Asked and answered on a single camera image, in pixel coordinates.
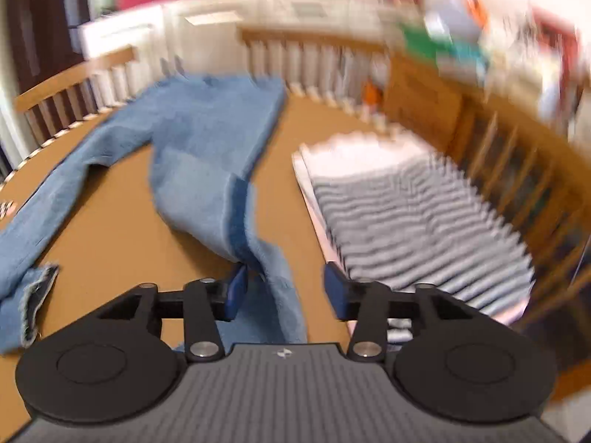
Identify blue denim jeans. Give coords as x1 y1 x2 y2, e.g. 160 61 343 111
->
1 75 307 353

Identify black white striped folded garment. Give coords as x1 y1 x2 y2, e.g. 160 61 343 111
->
291 132 535 325

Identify checkerboard calibration marker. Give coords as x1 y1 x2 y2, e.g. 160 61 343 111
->
0 201 17 220

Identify wooden chair with sticker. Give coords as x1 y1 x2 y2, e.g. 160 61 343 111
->
238 24 389 122

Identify white cabinet with drawers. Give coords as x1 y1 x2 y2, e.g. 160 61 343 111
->
79 0 421 89

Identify green plastic bin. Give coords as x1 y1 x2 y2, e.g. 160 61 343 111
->
401 24 455 63

